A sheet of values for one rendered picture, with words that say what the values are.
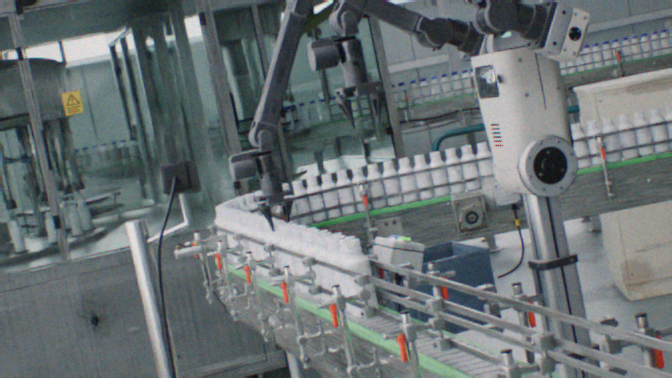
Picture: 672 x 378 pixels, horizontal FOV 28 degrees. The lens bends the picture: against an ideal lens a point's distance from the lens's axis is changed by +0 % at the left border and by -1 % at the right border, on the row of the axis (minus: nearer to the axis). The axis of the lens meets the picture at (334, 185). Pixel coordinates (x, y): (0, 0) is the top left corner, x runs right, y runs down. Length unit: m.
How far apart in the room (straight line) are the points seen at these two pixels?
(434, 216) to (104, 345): 2.20
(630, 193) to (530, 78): 1.72
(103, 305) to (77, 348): 0.24
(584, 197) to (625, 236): 2.37
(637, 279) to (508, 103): 4.12
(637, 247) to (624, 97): 0.82
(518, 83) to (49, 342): 3.70
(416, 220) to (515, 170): 1.60
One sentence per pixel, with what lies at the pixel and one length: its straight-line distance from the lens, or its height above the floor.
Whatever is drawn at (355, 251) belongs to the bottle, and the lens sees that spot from 2.87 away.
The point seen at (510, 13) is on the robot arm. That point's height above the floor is 1.58.
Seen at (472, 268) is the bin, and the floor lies 0.90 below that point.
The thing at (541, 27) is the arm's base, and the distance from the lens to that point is 3.28.
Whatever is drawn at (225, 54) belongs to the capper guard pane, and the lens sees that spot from 8.61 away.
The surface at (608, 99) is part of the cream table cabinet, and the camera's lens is 7.34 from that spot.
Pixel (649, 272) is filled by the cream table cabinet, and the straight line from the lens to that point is 7.46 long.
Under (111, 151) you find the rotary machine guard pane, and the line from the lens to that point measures 6.59.
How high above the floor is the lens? 1.52
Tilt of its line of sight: 5 degrees down
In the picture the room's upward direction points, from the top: 12 degrees counter-clockwise
